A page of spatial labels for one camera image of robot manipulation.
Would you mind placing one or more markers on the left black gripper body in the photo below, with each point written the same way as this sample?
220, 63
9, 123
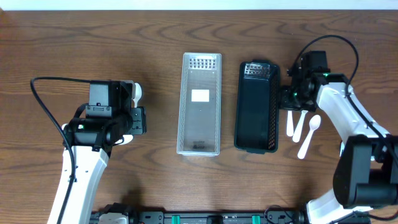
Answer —
138, 121

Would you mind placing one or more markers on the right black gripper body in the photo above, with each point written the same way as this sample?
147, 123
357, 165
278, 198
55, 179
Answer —
295, 99

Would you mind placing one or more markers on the white wide spoon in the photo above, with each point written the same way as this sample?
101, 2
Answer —
314, 124

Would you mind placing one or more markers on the white fork straight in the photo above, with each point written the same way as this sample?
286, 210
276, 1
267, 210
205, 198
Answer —
290, 124

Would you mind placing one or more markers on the white fork angled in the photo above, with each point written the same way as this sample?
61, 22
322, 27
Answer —
298, 130

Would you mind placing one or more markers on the black plastic basket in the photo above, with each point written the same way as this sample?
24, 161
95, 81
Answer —
257, 109

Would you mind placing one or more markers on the clear plastic basket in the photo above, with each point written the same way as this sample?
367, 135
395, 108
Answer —
199, 120

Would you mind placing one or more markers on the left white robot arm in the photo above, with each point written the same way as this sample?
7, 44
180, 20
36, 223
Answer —
91, 141

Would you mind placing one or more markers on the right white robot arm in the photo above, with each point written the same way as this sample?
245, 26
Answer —
366, 175

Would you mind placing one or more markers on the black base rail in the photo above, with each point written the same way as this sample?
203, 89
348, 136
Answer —
119, 213

